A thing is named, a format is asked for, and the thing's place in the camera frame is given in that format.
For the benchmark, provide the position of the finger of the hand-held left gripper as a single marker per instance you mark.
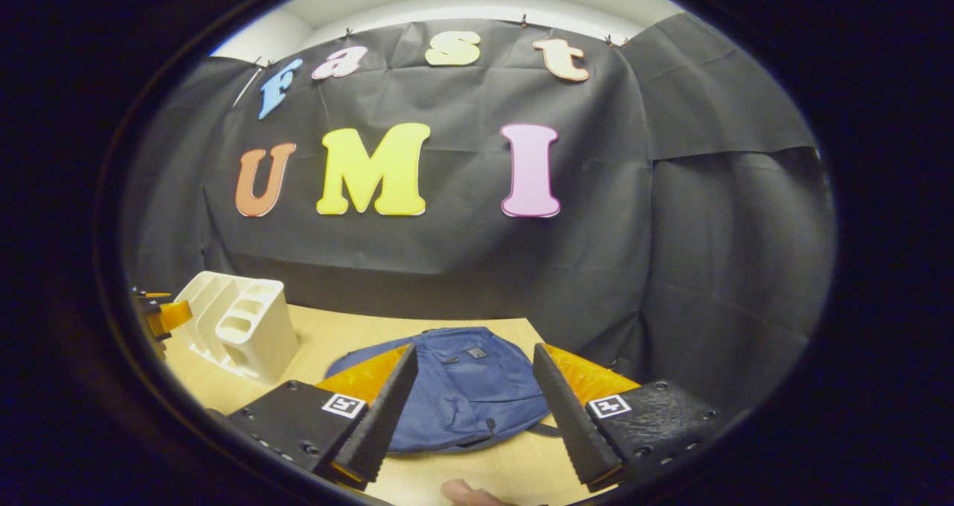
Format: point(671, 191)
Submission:
point(153, 295)
point(175, 316)

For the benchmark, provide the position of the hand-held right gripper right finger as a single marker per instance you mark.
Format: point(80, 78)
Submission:
point(574, 424)

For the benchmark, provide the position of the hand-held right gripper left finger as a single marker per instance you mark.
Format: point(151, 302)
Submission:
point(376, 424)

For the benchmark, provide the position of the cream plastic bookshelf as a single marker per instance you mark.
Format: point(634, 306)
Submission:
point(253, 342)

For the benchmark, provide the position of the blue schoolbag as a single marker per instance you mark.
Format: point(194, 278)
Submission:
point(462, 387)

